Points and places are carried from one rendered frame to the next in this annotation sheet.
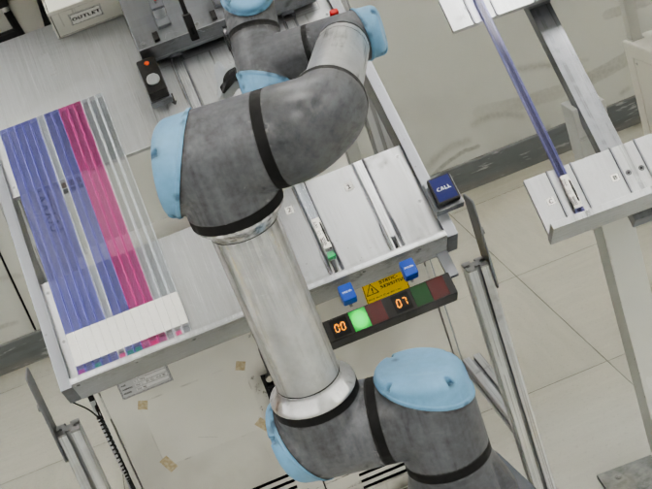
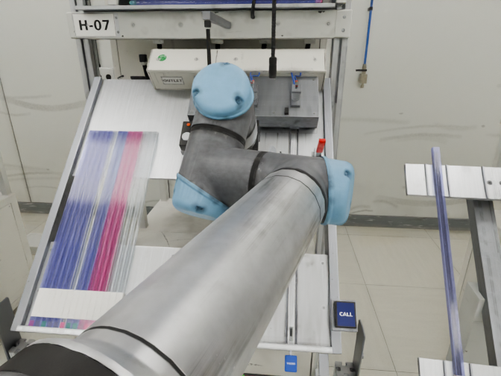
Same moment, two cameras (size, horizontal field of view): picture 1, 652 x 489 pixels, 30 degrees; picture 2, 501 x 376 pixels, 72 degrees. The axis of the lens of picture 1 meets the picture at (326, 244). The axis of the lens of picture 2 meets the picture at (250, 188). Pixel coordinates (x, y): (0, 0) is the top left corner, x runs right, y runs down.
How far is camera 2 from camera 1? 1.35 m
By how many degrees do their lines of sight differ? 10
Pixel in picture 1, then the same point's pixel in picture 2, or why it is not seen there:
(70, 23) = (162, 82)
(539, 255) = (380, 278)
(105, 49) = (176, 106)
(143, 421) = not seen: hidden behind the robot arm
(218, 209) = not seen: outside the picture
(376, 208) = (289, 297)
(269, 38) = (221, 151)
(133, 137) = (160, 168)
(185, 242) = (150, 257)
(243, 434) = not seen: hidden behind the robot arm
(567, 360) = (374, 356)
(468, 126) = (371, 201)
